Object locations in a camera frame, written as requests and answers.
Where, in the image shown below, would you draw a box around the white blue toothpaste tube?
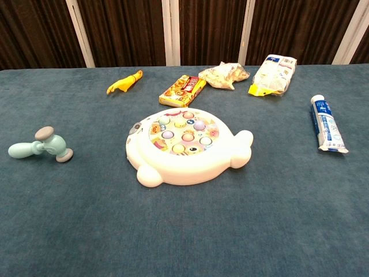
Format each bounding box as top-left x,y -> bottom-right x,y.
310,94 -> 349,154

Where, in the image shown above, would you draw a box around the yellow red snack box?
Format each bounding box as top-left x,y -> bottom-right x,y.
159,74 -> 207,108

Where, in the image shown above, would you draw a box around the white frame post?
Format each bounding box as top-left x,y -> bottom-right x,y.
332,0 -> 369,65
238,0 -> 257,66
161,0 -> 181,67
65,0 -> 96,69

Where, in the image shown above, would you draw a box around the small teal toy rod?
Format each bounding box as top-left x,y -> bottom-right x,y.
7,126 -> 74,163

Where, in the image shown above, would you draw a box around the dark brown pleated curtain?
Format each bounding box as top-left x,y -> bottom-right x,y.
0,0 -> 369,70

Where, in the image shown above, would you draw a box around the crumpled clear snack bag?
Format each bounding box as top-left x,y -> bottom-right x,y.
198,61 -> 250,91

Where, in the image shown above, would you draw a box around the white fish-shaped toy board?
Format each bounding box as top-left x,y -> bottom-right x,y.
125,107 -> 254,188

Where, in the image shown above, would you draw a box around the white yellow snack packet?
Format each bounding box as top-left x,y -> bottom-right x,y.
248,54 -> 298,97

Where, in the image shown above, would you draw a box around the blue table cloth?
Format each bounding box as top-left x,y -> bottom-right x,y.
0,65 -> 369,277

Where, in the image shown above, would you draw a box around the yellow rubber chicken toy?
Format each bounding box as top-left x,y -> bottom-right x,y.
106,70 -> 144,95

